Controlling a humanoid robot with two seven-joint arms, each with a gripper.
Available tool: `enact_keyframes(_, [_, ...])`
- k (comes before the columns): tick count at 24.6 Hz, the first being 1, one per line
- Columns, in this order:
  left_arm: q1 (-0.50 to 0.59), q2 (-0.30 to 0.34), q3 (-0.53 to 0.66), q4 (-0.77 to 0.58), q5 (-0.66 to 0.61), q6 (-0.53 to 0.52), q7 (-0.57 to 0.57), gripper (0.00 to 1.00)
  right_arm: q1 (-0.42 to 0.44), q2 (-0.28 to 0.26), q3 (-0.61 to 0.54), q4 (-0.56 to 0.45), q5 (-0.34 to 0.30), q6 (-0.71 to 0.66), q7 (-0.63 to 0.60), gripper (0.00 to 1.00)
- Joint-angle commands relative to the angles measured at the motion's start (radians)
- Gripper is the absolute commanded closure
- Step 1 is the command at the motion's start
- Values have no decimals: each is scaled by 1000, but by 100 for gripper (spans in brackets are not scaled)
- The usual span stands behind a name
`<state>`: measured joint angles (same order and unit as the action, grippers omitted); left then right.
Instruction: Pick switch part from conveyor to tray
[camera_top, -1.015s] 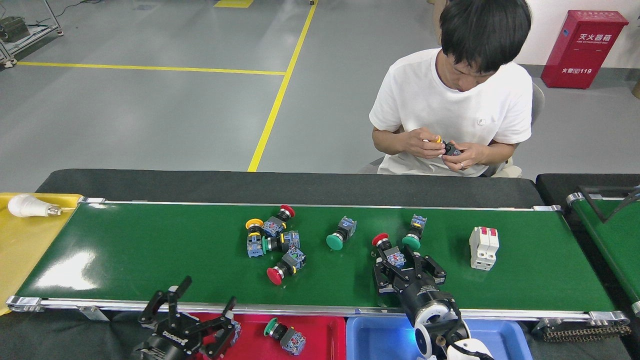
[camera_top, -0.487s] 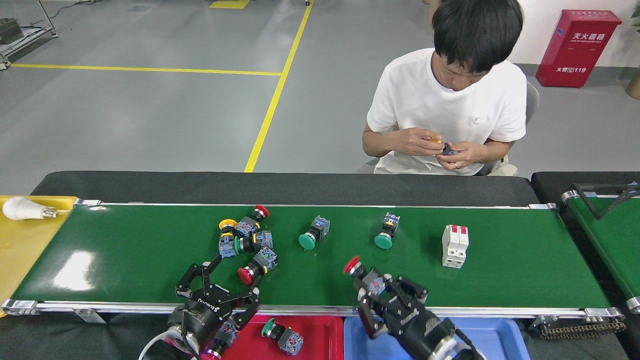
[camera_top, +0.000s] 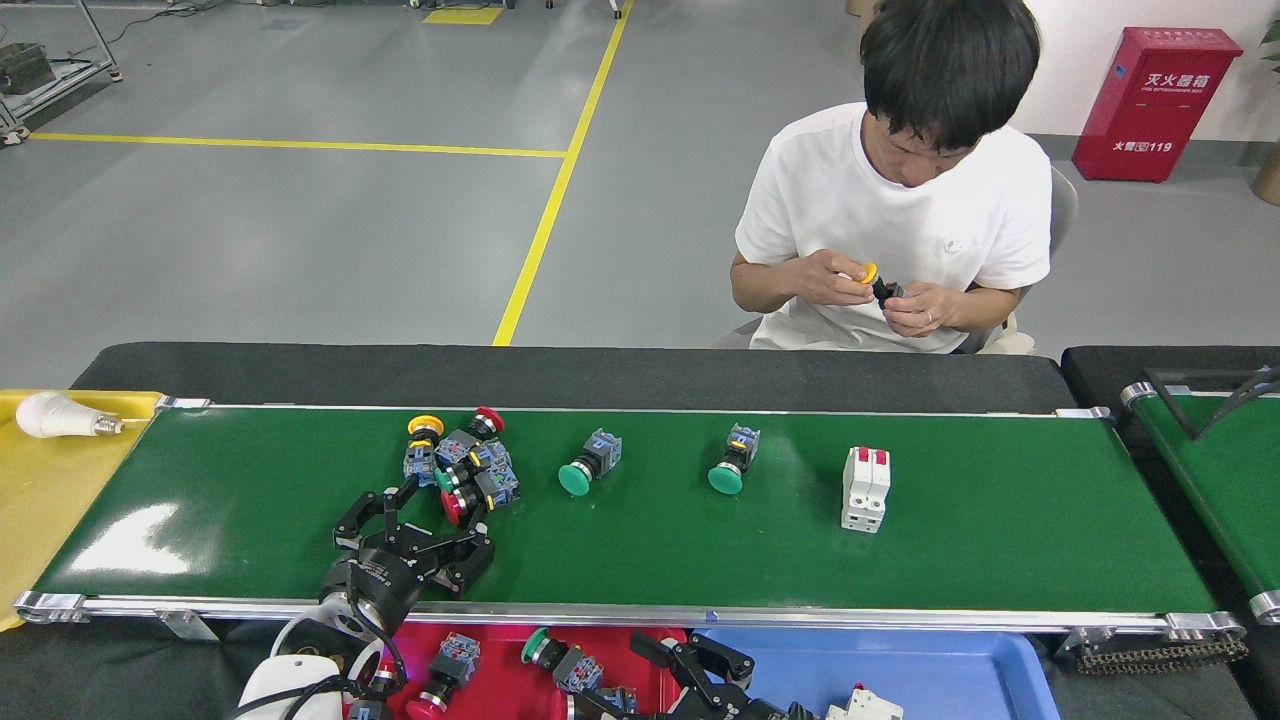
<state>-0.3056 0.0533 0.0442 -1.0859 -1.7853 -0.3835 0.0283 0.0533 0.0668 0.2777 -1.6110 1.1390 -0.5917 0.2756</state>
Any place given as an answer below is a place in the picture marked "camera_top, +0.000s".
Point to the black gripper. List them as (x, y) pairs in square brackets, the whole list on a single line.
[(745, 712), (385, 578)]

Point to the red mushroom push button switch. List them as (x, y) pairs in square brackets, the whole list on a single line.
[(615, 699), (457, 656), (458, 445), (368, 708), (455, 507)]

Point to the white circuit breaker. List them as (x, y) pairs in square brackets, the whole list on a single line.
[(865, 707), (865, 490)]

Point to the yellow push button switch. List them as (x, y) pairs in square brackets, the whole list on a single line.
[(880, 288), (425, 426)]

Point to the person's left forearm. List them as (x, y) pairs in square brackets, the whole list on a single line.
[(990, 305)]

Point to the person's right forearm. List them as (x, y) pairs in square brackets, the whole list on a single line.
[(760, 285)]

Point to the green conveyor belt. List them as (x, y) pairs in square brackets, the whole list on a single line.
[(1000, 520)]

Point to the yellow plastic tray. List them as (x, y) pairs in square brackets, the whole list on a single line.
[(50, 500)]

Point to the short green feeder conveyor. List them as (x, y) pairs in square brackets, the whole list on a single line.
[(1220, 480)]

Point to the person's right hand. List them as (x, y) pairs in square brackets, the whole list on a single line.
[(825, 280)]

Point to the person's left hand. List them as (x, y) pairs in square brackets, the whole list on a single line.
[(925, 310)]

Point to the red plastic bin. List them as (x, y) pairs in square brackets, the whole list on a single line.
[(500, 690)]

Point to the long black table cover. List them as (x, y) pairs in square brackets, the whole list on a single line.
[(300, 375)]

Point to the blue plastic bin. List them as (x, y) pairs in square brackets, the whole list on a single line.
[(950, 680)]

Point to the white light bulb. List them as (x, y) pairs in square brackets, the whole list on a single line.
[(55, 413)]

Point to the person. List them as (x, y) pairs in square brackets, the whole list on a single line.
[(820, 200)]

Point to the metal trolley rack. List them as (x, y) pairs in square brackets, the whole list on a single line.
[(50, 80)]

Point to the brown cardboard box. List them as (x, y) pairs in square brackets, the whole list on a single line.
[(860, 6)]

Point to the red fire extinguisher box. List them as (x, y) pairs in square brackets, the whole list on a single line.
[(1150, 110)]

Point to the potted plant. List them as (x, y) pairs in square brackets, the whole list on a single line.
[(1270, 175)]

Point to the black triangular guide bracket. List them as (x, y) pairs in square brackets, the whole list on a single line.
[(1195, 428)]

